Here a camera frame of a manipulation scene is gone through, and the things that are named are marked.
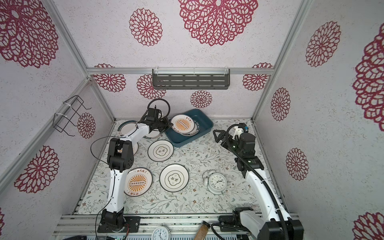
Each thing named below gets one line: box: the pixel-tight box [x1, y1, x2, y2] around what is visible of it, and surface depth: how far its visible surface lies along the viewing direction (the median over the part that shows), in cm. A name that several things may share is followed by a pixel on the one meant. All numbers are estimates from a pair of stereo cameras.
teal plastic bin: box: [164, 108, 214, 147], surface depth 112 cm
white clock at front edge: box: [151, 224, 171, 240], surface depth 70 cm
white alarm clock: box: [202, 170, 227, 195], surface depth 85 cm
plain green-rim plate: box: [117, 120, 138, 136], surface depth 118 cm
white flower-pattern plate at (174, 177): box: [159, 163, 190, 193], surface depth 91 cm
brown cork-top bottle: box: [193, 221, 211, 240], surface depth 70 cm
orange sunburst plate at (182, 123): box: [170, 114, 195, 134], surface depth 108 cm
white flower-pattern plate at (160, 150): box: [147, 139, 174, 162], surface depth 103 cm
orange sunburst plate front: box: [124, 167, 153, 197], surface depth 89 cm
